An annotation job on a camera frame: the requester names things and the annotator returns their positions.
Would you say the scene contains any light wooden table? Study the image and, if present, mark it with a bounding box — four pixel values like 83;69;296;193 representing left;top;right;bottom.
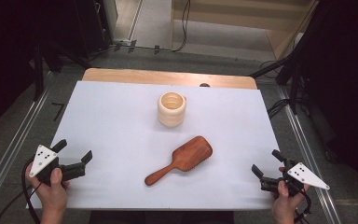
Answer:
82;67;258;91

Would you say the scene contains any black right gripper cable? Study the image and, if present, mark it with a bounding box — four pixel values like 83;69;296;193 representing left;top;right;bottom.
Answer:
293;183;312;224

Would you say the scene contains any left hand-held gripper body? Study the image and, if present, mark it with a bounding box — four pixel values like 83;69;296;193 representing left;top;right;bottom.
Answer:
28;144;87;188

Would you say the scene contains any brown wooden hairbrush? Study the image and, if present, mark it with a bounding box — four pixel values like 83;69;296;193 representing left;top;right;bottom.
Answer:
144;135;213;187

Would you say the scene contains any black metal stand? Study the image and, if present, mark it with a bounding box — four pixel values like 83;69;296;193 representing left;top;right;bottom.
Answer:
33;42;46;102
275;55;303;116

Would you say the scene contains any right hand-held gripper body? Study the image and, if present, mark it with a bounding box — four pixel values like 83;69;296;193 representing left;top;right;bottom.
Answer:
260;160;331;198

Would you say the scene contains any person's right hand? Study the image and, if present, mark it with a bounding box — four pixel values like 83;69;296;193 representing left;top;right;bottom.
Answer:
270;166;310;224

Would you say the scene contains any aluminium floor rail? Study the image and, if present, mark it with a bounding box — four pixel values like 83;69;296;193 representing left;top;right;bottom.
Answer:
0;72;56;216
276;84;343;224

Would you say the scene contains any white power strip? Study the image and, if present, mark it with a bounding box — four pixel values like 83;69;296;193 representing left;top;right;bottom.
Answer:
112;38;132;47

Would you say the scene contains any black cabinet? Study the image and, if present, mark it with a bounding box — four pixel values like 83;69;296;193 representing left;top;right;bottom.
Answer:
73;0;114;60

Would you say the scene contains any white table board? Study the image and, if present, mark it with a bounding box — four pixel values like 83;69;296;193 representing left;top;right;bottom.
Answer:
26;80;285;211

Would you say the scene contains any black curtain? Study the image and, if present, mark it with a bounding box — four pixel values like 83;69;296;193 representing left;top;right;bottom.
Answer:
0;0;88;142
295;0;358;207

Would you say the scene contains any black hanging cable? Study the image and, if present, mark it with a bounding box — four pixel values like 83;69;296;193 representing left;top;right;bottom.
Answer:
171;0;192;53

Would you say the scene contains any bundle of black floor cables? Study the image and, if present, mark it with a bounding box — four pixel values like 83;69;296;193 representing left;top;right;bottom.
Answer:
266;98;292;120

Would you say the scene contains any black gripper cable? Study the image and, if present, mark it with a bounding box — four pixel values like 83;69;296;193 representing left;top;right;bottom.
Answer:
293;183;312;224
21;157;41;224

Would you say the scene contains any thin black cable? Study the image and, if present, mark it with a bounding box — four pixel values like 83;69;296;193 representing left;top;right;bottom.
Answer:
0;182;43;224

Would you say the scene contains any cream ribbed cup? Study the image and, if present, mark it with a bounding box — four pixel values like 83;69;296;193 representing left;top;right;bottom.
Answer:
157;91;187;128

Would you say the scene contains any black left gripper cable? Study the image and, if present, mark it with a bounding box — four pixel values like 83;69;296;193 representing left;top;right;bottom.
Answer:
21;157;41;224

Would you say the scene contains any person's left hand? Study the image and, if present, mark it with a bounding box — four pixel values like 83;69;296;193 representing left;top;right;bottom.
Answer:
24;161;71;217

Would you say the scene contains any light wooden shelf unit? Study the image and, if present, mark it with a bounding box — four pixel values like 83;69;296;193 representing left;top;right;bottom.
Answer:
170;0;320;62

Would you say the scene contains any person's dark clothing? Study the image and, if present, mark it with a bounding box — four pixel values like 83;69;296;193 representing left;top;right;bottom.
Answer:
88;210;236;224

